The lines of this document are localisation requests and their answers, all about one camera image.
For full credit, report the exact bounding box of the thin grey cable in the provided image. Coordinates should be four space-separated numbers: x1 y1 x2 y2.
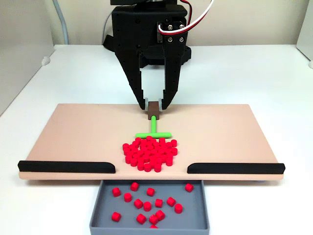
102 13 112 45

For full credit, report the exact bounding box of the red servo wire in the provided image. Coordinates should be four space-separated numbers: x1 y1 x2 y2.
160 0 212 31

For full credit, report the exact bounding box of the pile of red granules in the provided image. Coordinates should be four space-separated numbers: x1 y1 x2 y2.
122 136 178 173

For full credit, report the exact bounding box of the beige flat board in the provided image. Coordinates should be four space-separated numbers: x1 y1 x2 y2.
19 103 284 183

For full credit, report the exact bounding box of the green T pusher brown handle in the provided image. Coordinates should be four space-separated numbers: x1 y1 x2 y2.
135 100 172 140

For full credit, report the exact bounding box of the white servo wire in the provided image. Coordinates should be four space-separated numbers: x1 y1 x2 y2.
157 0 215 34

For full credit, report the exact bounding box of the grey rectangular tray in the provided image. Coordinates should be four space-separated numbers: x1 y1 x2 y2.
89 180 210 235

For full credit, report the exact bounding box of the black edge rail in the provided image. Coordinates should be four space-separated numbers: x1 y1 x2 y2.
187 162 286 175
17 160 116 174

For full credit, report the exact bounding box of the thick grey cable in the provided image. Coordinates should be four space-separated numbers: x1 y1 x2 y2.
52 0 69 45

